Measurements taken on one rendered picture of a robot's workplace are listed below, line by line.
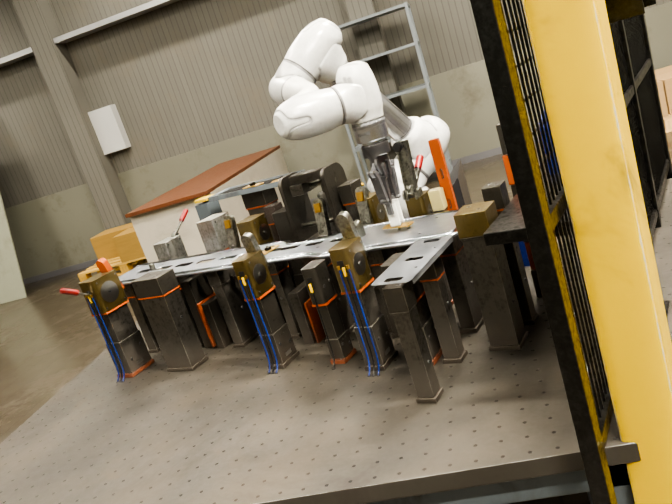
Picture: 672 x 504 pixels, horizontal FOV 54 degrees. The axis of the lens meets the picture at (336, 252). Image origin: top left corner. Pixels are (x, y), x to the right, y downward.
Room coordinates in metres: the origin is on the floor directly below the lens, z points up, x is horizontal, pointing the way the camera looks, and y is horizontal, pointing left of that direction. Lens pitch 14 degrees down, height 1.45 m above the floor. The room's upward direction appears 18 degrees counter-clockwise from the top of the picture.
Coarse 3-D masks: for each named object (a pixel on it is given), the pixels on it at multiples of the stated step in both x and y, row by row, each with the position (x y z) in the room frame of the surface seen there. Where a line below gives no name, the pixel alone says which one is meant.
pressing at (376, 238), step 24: (432, 216) 1.81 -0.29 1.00; (288, 240) 2.08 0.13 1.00; (312, 240) 1.98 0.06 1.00; (384, 240) 1.72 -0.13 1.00; (408, 240) 1.65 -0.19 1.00; (432, 240) 1.60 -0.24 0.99; (144, 264) 2.47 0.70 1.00; (168, 264) 2.33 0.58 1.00; (192, 264) 2.20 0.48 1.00; (216, 264) 2.08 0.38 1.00
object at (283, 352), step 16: (240, 256) 1.88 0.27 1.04; (256, 256) 1.85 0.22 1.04; (240, 272) 1.82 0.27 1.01; (256, 272) 1.83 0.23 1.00; (256, 288) 1.81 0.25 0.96; (272, 288) 1.87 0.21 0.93; (256, 304) 1.81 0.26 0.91; (272, 304) 1.85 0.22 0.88; (256, 320) 1.84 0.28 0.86; (272, 320) 1.84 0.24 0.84; (272, 336) 1.81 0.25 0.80; (288, 336) 1.87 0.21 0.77; (272, 352) 1.83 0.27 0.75; (288, 352) 1.84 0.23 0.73; (272, 368) 1.83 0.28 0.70
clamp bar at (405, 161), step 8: (400, 144) 1.88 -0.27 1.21; (408, 144) 1.91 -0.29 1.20; (400, 152) 1.92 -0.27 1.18; (408, 152) 1.90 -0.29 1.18; (400, 160) 1.91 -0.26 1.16; (408, 160) 1.89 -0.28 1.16; (400, 168) 1.91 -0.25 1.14; (408, 168) 1.90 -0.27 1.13; (408, 176) 1.90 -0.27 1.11; (408, 184) 1.90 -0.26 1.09; (416, 184) 1.89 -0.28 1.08; (408, 192) 1.90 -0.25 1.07; (408, 200) 1.89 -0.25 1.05
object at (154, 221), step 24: (216, 168) 7.64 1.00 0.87; (240, 168) 6.68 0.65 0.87; (264, 168) 7.25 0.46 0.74; (168, 192) 6.60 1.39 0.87; (192, 192) 5.87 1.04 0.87; (216, 192) 5.81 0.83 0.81; (144, 216) 5.87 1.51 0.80; (168, 216) 5.81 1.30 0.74; (192, 216) 5.76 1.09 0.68; (240, 216) 6.14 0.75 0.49; (144, 240) 5.89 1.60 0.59; (192, 240) 5.78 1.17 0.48; (240, 240) 5.95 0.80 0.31
